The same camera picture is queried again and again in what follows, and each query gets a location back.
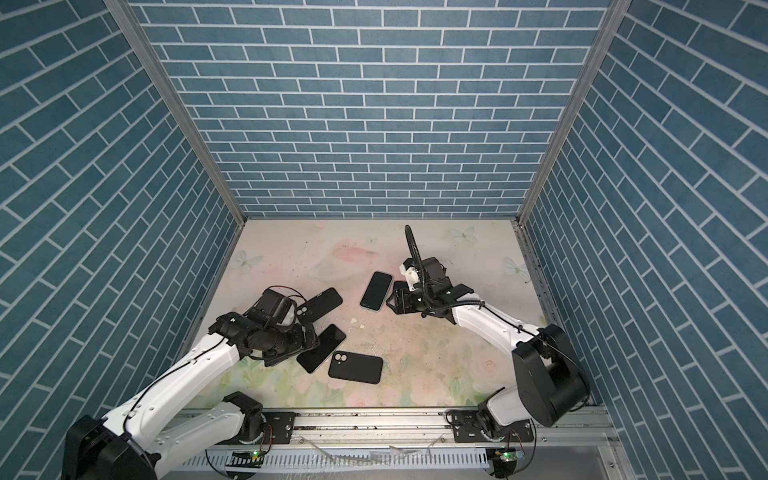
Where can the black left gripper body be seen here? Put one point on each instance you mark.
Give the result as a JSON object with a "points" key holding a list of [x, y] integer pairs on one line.
{"points": [[283, 342]]}

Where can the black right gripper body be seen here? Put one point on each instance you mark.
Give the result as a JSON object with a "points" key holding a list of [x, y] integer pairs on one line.
{"points": [[414, 301]]}

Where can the black phone face up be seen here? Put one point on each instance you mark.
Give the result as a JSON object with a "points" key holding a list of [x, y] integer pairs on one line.
{"points": [[329, 340]]}

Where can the blue phone black screen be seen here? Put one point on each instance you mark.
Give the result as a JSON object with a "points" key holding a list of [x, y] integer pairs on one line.
{"points": [[376, 291]]}

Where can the black case dual camera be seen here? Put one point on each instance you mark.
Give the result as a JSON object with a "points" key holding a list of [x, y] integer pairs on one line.
{"points": [[356, 367]]}

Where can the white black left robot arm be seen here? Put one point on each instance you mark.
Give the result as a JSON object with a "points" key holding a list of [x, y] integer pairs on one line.
{"points": [[168, 396]]}

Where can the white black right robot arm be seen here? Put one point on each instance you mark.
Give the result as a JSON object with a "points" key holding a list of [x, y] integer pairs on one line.
{"points": [[549, 381]]}

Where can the black phone case left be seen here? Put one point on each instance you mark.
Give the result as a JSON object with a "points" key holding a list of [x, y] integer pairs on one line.
{"points": [[318, 306]]}

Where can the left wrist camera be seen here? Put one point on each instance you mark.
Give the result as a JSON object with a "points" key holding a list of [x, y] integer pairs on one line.
{"points": [[273, 309]]}

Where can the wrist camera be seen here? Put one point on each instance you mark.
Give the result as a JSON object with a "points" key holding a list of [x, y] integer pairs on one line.
{"points": [[430, 270], [273, 309]]}

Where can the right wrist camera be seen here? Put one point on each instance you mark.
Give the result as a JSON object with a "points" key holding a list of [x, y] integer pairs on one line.
{"points": [[430, 270]]}

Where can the aluminium corner post right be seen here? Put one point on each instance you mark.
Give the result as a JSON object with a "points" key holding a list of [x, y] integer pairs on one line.
{"points": [[596, 55]]}

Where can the aluminium corner post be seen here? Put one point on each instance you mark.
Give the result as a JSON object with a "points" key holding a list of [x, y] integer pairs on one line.
{"points": [[596, 55], [140, 44]]}

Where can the aluminium corner post left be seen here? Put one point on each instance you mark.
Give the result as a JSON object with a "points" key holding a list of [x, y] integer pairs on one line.
{"points": [[140, 44]]}

